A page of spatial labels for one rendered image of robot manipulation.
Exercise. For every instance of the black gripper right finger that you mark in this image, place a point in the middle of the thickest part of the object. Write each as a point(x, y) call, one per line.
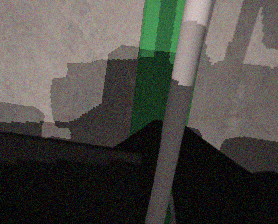
point(210, 188)

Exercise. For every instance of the grey cylindrical rod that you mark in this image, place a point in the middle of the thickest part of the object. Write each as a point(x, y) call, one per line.
point(190, 42)

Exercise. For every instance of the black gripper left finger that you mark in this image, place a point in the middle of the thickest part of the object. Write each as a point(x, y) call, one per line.
point(112, 184)

